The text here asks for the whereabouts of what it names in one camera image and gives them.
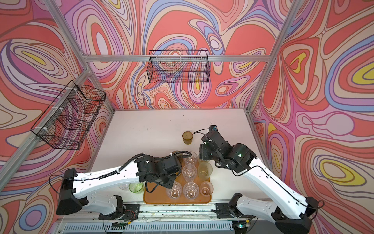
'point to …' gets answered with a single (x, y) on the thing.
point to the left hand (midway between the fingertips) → (175, 182)
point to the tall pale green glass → (205, 170)
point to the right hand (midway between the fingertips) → (207, 153)
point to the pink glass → (206, 188)
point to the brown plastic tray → (155, 194)
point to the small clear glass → (124, 188)
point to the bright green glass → (137, 187)
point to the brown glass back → (187, 137)
